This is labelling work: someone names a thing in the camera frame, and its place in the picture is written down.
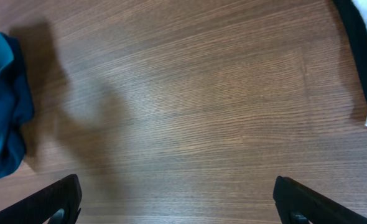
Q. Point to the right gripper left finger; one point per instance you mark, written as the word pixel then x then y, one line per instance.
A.
pixel 57 203

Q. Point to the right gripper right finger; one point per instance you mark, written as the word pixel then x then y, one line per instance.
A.
pixel 297 203

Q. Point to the dark blue polo shirt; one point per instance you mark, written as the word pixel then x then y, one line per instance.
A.
pixel 16 105

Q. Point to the black t-shirt with logo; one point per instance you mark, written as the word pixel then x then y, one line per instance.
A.
pixel 357 36

